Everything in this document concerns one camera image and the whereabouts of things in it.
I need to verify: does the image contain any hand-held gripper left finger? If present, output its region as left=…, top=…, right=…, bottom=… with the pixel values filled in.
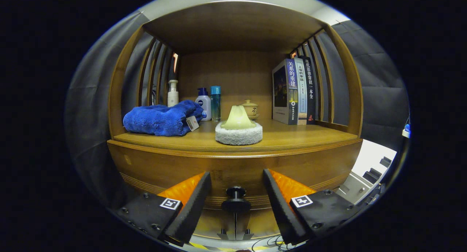
left=116, top=171, right=212, bottom=247

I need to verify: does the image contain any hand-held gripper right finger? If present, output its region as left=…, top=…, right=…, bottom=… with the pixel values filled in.
left=262, top=168, right=363, bottom=245

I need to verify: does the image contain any black drawer knob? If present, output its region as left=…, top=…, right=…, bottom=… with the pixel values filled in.
left=221, top=186, right=251, bottom=213

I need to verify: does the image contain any wooden drawer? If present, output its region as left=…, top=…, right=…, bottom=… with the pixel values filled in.
left=107, top=139, right=363, bottom=210

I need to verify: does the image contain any pale green handled polishing pad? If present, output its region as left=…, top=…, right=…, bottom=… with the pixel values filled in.
left=215, top=105, right=263, bottom=146

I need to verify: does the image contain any wooden cabinet door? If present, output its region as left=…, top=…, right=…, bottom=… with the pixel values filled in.
left=236, top=208, right=281, bottom=239
left=192, top=209, right=236, bottom=240

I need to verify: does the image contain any wooden countertop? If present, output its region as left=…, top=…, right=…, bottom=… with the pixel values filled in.
left=113, top=119, right=359, bottom=153

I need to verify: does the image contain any wooden cabinet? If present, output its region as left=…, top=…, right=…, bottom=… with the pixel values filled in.
left=107, top=0, right=364, bottom=241

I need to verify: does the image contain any yellow black hazard tape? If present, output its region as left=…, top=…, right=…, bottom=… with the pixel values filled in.
left=190, top=241, right=270, bottom=251

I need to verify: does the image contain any blue fluffy towel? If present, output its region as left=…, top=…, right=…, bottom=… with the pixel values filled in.
left=123, top=100, right=207, bottom=137

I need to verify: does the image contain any white table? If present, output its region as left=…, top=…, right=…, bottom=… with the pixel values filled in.
left=334, top=139, right=397, bottom=205

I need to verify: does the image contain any beige lidded teacup with saucer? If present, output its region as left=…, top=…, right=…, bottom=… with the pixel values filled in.
left=241, top=99, right=260, bottom=120

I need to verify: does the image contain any white bottle with blue cap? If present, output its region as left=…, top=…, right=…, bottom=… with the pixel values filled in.
left=195, top=87, right=212, bottom=121

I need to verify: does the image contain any clear teal bottle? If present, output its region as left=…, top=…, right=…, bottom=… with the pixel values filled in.
left=211, top=86, right=221, bottom=122

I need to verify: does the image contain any white pump bottle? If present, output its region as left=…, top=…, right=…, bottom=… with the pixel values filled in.
left=167, top=80, right=179, bottom=107

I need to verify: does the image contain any black book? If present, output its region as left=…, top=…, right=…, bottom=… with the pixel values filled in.
left=301, top=55, right=317, bottom=125

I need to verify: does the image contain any grey book with blue spine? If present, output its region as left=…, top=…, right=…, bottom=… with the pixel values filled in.
left=272, top=59, right=299, bottom=125

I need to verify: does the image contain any black cable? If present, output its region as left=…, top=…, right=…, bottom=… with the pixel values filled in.
left=252, top=236, right=292, bottom=251

